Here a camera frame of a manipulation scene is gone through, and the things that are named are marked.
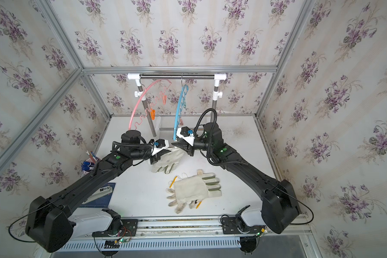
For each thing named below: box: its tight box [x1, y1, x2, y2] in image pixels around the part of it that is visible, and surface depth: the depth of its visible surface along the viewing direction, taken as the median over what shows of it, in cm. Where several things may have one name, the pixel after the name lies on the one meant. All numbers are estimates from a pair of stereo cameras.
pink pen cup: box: [80, 156, 102, 178], surface depth 85 cm
